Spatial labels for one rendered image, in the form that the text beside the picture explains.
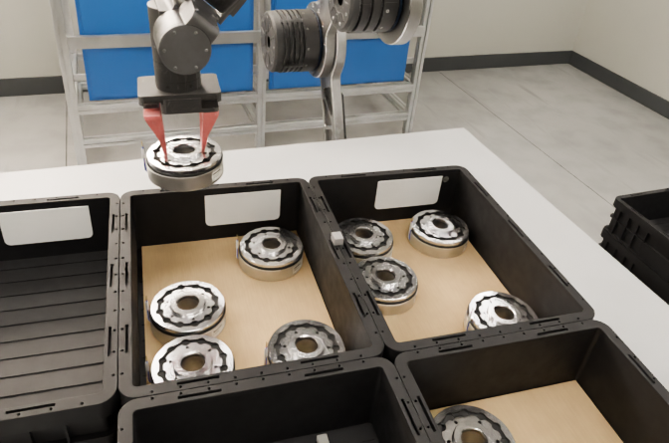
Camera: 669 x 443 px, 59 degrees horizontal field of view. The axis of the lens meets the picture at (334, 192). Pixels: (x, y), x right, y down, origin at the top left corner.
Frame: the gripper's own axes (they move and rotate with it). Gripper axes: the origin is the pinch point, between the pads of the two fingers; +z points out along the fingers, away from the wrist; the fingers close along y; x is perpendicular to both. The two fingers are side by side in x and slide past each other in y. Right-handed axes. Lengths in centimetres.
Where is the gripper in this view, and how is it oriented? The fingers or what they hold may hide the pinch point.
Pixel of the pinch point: (183, 145)
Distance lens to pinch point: 84.0
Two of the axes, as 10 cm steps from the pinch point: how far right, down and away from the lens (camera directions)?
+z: -0.7, 8.3, 5.5
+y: 9.6, -1.0, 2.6
